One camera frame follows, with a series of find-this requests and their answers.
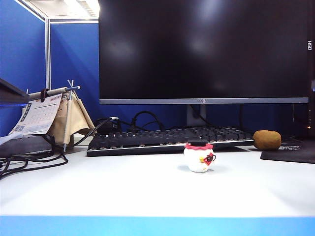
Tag brown kiwi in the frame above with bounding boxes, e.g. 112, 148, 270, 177
252, 130, 282, 151

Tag white doll with flat head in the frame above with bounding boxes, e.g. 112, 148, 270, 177
183, 139, 218, 173

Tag flat black notebook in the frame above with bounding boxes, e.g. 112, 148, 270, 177
0, 135, 54, 158

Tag black mechanical keyboard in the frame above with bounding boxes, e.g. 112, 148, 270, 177
86, 126, 256, 157

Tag grey monitor stand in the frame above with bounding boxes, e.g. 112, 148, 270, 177
186, 104, 207, 127

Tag black power adapter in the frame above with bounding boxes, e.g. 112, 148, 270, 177
95, 118, 122, 135

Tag black AOC computer monitor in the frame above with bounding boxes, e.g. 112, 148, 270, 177
98, 0, 310, 105

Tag beige canvas tent calendar stand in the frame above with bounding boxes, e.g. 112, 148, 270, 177
23, 79, 96, 152

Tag white calendar sheet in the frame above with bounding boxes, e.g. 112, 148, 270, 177
9, 93, 62, 136

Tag black mouse pad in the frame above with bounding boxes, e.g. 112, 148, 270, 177
260, 140, 315, 164

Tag black HSO monitor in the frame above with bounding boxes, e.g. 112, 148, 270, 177
305, 0, 315, 148

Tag looped black cables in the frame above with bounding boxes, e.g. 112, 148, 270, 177
126, 111, 166, 132

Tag black cable with silver plug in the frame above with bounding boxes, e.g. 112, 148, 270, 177
66, 117, 119, 148

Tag grey partition post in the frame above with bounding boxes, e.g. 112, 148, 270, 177
45, 18, 52, 90

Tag black cable bundle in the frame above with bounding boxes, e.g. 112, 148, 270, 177
0, 134, 69, 180

